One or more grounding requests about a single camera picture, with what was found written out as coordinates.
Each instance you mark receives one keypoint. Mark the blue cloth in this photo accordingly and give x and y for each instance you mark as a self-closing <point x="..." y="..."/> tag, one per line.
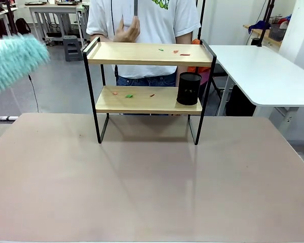
<point x="258" y="25"/>

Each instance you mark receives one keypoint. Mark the black tripod pole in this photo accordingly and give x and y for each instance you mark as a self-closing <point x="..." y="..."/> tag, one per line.
<point x="11" y="17"/>

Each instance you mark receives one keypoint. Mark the black backpack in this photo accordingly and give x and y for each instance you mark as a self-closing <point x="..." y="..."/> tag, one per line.
<point x="22" y="25"/>

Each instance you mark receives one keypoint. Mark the white background workbench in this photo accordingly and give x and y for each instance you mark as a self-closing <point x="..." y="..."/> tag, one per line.
<point x="55" y="8"/>

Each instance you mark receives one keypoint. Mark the black box under table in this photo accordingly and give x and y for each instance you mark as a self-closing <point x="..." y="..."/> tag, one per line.
<point x="240" y="101"/>

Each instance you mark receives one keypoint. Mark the person's right hand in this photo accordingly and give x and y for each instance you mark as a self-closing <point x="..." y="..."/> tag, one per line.
<point x="128" y="34"/>

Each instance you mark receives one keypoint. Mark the black light stand pole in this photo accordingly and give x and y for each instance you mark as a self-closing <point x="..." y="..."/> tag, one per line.
<point x="201" y="15"/>

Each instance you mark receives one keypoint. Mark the grey handheld bar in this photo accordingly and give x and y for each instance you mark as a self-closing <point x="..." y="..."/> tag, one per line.
<point x="136" y="7"/>

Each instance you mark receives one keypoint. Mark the orange chair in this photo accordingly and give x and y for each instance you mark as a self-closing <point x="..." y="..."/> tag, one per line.
<point x="196" y="69"/>

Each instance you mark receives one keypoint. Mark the person in white t-shirt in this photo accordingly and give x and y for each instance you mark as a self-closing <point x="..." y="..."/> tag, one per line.
<point x="154" y="25"/>

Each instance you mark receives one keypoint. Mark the teal fluffy microfibre duster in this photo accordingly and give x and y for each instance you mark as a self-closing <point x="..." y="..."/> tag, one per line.
<point x="12" y="60"/>

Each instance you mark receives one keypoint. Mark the black mesh pen holder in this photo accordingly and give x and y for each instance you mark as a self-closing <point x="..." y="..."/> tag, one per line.
<point x="188" y="88"/>

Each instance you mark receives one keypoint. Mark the grey plastic step stool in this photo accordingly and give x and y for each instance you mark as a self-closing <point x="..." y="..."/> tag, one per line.
<point x="73" y="48"/>

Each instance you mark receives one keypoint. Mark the white power strip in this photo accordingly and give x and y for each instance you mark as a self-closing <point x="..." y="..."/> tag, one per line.
<point x="8" y="118"/>

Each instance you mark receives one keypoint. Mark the black clamp stand pole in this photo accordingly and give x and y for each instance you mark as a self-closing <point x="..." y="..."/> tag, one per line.
<point x="266" y="22"/>

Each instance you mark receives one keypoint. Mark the two-tier wooden shelf black frame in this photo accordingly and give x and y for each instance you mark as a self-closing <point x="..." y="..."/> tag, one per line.
<point x="147" y="54"/>

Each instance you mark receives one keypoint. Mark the white rounded side table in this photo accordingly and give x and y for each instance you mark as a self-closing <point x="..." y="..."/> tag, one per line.
<point x="258" y="73"/>

